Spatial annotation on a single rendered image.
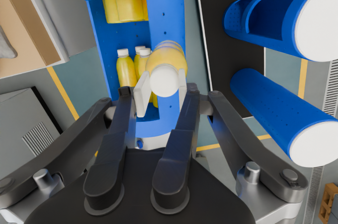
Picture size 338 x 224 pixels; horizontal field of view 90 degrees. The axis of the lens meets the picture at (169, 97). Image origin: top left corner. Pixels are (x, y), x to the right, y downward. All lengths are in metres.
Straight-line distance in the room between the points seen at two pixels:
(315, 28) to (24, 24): 0.96
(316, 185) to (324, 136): 2.45
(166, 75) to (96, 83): 1.73
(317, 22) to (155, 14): 0.57
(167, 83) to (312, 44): 0.67
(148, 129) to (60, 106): 1.78
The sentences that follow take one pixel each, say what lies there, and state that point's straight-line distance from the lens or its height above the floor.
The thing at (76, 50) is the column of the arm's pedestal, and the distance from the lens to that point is 0.92.
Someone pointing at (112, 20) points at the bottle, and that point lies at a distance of 0.56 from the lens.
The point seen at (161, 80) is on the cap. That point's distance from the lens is 0.22.
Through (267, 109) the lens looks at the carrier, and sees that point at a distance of 1.18.
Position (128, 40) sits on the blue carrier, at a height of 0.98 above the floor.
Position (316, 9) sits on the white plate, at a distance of 0.80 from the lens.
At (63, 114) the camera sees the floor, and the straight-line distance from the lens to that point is 2.28.
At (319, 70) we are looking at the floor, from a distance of 2.32.
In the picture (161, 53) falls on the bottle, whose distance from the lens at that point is 0.25.
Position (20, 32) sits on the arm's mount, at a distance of 0.74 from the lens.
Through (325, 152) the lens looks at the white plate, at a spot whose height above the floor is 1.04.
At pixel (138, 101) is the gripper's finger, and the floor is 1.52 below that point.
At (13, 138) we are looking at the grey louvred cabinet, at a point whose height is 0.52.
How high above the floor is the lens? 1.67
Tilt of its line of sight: 65 degrees down
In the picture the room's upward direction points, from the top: 179 degrees clockwise
